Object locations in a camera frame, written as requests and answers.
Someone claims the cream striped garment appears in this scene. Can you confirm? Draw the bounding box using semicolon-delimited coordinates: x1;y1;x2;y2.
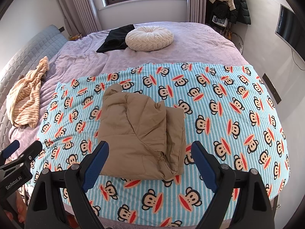
6;56;49;128

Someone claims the tan quilted puffer jacket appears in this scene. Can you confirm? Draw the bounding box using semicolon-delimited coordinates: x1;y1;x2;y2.
98;84;186;180

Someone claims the grey right curtain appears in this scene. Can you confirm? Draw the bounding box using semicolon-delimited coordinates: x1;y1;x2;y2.
187;0;206;24

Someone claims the grey quilted headboard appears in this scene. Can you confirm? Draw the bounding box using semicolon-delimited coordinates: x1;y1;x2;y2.
1;25;67;149

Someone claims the wall mounted television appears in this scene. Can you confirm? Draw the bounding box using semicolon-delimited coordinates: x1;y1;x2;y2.
275;4;305;61

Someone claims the round cream cushion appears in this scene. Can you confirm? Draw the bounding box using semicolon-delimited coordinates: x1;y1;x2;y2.
125;26;174;52

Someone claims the grey curtain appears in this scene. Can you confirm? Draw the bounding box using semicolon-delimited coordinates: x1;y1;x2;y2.
187;0;206;24
58;0;102;37

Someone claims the black folded cloth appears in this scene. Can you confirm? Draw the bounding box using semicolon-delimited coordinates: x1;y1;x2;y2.
96;24;135;53

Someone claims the black hanging coat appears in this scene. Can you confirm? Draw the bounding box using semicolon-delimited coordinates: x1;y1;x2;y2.
205;0;251;25

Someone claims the grey left curtain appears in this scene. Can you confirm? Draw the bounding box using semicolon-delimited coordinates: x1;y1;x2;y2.
58;0;102;37

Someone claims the person's hand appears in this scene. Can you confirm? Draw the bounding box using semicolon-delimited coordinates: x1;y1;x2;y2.
7;190;27;224

